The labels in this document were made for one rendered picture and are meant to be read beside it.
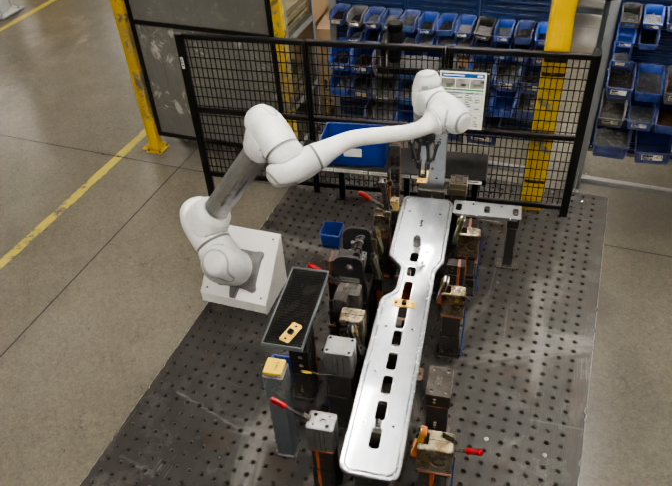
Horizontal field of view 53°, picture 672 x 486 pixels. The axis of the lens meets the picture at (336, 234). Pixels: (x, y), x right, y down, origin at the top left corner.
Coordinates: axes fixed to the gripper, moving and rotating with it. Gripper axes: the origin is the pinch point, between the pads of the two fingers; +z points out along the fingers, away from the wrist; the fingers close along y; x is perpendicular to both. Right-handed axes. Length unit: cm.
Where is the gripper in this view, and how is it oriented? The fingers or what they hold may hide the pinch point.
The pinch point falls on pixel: (423, 168)
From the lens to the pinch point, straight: 267.3
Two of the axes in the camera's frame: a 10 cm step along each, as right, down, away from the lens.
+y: 9.7, 1.1, -2.0
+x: 2.2, -6.3, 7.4
